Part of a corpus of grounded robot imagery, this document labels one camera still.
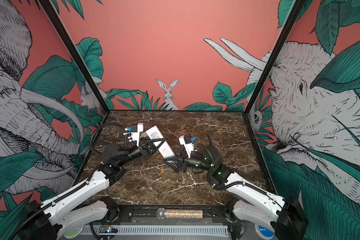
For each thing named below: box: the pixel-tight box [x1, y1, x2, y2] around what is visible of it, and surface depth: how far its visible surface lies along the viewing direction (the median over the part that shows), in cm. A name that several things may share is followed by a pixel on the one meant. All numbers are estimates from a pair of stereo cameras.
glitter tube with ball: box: [156, 207, 204, 220], surface depth 73 cm
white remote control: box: [145, 125, 176, 159], surface depth 62 cm
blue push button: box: [255, 223, 276, 240], surface depth 69 cm
